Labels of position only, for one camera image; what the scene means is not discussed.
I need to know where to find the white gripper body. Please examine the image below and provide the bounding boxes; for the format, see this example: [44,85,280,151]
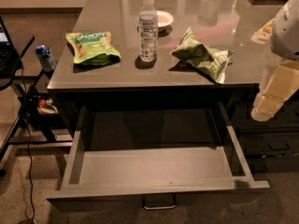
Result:
[263,60,299,101]

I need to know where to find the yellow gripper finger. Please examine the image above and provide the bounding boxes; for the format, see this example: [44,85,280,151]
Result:
[251,94,283,121]

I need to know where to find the clear plastic water bottle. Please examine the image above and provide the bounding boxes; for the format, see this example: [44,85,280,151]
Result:
[138,0,158,63]

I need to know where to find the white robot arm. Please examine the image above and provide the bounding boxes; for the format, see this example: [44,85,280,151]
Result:
[251,0,299,121]

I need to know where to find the lower right drawer unit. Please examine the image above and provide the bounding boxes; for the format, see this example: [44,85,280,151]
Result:
[232,90,299,173]

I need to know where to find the open grey top drawer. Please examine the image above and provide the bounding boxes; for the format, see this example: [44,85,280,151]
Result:
[47,104,269,212]

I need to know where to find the crumpled green chip bag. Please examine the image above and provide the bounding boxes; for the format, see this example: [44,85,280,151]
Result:
[171,28,234,84]

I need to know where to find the white paper bowl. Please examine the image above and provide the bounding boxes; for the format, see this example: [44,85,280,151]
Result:
[157,10,174,29]

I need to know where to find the dark grey desk cabinet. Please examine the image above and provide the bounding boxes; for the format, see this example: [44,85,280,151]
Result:
[48,0,280,133]

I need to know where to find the green snack bag flat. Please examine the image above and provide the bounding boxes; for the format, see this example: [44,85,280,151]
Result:
[65,31,121,66]

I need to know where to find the small items on shelf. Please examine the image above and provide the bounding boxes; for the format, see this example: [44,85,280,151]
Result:
[37,98,59,115]

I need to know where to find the blue soda can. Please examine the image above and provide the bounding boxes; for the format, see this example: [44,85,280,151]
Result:
[35,45,56,73]

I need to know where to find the black side stand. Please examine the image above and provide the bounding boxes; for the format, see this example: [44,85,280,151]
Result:
[0,35,74,173]

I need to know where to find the black laptop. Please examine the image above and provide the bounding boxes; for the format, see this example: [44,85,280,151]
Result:
[0,17,21,78]

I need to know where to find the metal drawer handle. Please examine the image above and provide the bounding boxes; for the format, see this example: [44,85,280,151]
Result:
[142,194,177,211]

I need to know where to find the black power cable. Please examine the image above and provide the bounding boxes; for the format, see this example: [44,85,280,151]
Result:
[18,63,36,224]

